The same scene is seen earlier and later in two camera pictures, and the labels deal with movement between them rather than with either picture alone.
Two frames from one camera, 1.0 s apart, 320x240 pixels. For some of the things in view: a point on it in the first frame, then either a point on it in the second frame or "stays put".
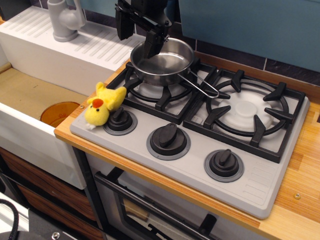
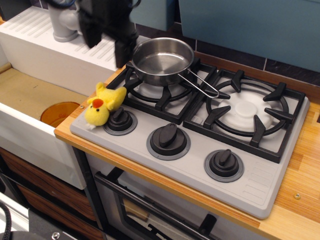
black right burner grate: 248,113 stays put
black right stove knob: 224,166 stays put
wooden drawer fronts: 75,218 stays put
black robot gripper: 149,14 -> 111,18
